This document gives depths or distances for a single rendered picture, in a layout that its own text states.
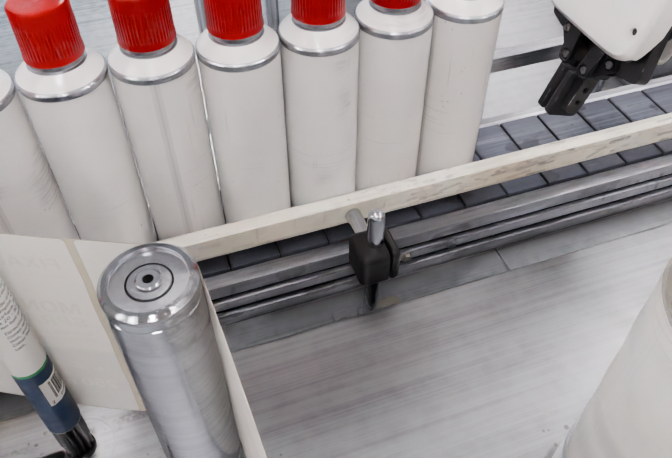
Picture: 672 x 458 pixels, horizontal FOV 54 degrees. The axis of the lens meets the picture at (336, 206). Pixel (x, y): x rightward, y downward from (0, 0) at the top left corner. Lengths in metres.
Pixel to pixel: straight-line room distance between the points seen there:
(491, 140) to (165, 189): 0.29
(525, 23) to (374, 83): 0.45
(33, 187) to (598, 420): 0.34
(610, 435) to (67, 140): 0.33
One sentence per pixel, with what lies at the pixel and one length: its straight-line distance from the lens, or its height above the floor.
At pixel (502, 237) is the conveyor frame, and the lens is 0.58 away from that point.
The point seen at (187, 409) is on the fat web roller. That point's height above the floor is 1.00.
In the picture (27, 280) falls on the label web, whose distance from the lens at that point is 0.32.
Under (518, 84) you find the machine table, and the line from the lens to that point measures 0.77.
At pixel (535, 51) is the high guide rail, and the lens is 0.58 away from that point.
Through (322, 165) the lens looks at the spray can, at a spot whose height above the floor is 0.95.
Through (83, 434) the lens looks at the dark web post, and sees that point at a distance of 0.42.
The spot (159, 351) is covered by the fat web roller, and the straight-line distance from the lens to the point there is 0.26.
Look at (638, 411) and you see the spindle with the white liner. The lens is 0.31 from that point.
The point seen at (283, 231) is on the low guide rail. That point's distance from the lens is 0.48.
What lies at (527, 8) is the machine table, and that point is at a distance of 0.91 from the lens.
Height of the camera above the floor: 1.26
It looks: 46 degrees down
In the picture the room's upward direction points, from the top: straight up
